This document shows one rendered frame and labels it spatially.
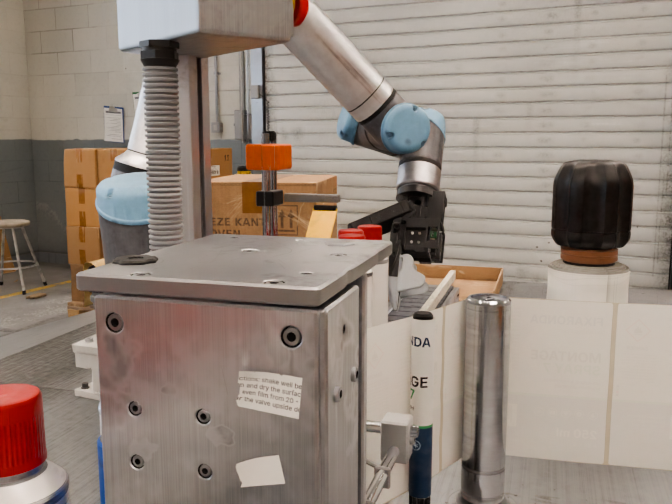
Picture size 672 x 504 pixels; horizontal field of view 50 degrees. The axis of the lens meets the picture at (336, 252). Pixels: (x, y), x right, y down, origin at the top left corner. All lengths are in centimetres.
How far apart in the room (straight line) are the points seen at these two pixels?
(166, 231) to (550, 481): 43
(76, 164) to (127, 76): 207
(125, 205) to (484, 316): 58
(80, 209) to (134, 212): 390
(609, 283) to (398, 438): 37
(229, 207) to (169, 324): 110
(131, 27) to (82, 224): 421
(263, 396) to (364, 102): 84
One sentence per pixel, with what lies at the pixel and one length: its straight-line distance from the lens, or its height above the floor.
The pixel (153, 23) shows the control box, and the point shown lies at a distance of 70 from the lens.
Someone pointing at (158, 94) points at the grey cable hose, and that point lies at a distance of 66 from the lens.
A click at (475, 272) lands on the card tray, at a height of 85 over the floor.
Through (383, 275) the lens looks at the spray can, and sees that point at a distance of 96.
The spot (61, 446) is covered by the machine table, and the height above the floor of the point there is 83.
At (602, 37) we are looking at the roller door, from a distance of 507.
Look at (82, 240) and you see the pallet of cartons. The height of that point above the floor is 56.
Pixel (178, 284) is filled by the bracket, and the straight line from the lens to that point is 30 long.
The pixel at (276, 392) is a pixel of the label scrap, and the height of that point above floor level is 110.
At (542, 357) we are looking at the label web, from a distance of 66.
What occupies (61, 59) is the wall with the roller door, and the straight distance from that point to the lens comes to 737.
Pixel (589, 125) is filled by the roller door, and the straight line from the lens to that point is 503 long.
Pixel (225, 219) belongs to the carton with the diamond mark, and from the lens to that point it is 141.
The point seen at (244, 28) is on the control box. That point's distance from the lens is 64.
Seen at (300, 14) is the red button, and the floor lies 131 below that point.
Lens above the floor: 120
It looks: 9 degrees down
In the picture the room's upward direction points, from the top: straight up
